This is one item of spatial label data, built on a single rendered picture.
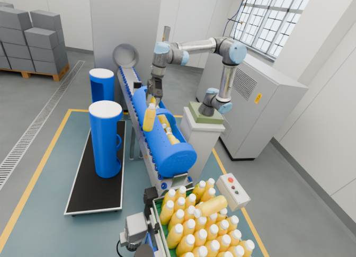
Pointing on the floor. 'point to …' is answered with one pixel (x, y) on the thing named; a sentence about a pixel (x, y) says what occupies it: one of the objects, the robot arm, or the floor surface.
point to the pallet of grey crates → (32, 42)
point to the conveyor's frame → (153, 230)
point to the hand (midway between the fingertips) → (152, 105)
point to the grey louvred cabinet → (251, 104)
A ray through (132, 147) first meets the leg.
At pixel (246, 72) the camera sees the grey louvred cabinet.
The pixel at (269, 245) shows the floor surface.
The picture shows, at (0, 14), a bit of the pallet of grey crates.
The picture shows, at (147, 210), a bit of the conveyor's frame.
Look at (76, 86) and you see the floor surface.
